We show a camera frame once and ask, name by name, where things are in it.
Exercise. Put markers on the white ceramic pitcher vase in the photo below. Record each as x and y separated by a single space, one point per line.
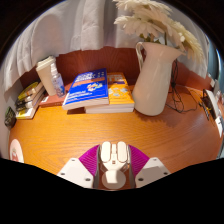
155 83

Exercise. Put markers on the white computer mouse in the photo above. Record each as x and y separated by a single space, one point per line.
114 160

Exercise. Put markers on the orange book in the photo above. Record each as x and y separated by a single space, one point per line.
120 91

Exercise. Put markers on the white and black desk device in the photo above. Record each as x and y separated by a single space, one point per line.
211 103

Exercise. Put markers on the dark mug with green inside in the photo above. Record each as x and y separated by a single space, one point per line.
10 117

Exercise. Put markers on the white flower bouquet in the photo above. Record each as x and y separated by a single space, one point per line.
153 20

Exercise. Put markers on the red-brown book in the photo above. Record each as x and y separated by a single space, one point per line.
50 100

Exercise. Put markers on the cream lidded tumbler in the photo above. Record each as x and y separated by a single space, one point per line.
45 75

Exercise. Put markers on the white paper card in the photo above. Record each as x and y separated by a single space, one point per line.
219 126

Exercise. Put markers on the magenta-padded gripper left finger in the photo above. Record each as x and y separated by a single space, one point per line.
75 171

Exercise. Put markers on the white curtain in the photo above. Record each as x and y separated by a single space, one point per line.
66 26

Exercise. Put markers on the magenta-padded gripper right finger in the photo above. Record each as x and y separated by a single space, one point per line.
151 170

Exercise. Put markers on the round pink mouse pad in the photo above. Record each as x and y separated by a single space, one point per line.
16 151

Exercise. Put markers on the clear spray bottle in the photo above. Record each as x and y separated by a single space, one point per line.
59 85

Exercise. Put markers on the yellow and white book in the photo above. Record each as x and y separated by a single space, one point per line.
25 113

